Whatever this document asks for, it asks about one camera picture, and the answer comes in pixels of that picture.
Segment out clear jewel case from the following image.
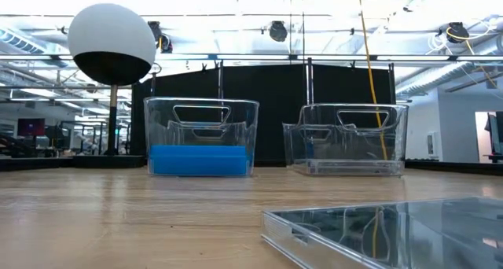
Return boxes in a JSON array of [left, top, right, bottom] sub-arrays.
[[292, 158, 406, 169], [260, 196, 503, 269]]

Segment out grey foil packets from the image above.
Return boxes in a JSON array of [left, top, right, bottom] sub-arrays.
[[292, 167, 406, 178]]

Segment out clear plastic bin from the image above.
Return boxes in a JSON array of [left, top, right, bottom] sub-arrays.
[[143, 97, 260, 179], [281, 102, 410, 178]]

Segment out black partition panel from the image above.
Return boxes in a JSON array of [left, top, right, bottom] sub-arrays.
[[130, 63, 397, 166]]

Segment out metal partition pole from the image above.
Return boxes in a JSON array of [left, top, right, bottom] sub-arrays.
[[304, 57, 314, 105]]

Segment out white globe table lamp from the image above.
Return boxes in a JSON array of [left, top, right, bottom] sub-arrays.
[[66, 2, 157, 169]]

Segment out distant black robot station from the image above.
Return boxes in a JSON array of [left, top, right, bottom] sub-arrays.
[[46, 120, 133, 157]]

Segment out monitor with dark red screen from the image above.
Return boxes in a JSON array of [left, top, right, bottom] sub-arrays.
[[16, 117, 46, 138]]

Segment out dark screen on stand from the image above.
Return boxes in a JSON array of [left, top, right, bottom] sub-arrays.
[[483, 111, 503, 164]]

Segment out black ceiling cable reel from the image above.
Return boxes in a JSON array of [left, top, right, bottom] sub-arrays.
[[147, 20, 174, 54], [446, 20, 470, 45], [268, 20, 289, 43]]

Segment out hanging yellow cable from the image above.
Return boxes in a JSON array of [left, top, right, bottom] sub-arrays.
[[355, 0, 389, 163]]

